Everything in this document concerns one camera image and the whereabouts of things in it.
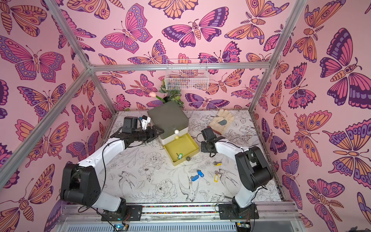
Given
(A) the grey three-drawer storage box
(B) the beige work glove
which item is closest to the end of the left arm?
(A) the grey three-drawer storage box

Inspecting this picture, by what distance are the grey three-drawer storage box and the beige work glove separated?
0.77 feet

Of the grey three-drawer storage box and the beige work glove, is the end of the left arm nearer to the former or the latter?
the grey three-drawer storage box

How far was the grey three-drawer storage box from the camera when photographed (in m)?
0.87

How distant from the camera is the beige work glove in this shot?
3.66 feet
